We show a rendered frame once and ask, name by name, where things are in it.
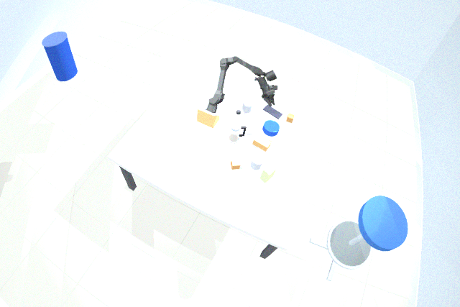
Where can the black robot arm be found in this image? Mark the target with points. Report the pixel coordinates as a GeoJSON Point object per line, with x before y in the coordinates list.
{"type": "Point", "coordinates": [224, 64]}

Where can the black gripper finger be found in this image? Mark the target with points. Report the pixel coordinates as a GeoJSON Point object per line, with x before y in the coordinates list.
{"type": "Point", "coordinates": [268, 102]}
{"type": "Point", "coordinates": [272, 99]}

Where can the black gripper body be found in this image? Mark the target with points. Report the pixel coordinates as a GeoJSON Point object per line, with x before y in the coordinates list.
{"type": "Point", "coordinates": [266, 91]}

